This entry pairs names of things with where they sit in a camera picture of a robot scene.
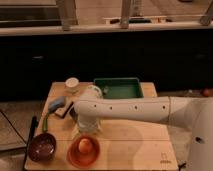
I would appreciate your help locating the wooden rail frame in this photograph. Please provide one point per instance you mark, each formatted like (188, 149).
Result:
(46, 17)

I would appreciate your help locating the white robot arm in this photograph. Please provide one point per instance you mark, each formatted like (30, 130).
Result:
(194, 114)

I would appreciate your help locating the orange apple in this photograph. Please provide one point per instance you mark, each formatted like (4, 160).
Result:
(85, 146)

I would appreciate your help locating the dark purple bowl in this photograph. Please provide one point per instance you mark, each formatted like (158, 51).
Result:
(42, 147)

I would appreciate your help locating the green pepper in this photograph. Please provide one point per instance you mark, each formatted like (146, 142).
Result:
(45, 123)

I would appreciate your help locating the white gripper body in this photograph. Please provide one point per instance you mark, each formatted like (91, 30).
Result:
(88, 125)

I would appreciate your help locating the red bowl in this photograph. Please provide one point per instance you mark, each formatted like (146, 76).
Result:
(79, 160)

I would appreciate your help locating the green tray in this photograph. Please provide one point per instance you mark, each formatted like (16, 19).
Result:
(120, 88)

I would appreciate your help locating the small white cup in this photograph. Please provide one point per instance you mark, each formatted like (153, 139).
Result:
(71, 84)

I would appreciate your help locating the small object in tray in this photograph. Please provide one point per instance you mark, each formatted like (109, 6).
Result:
(105, 90)

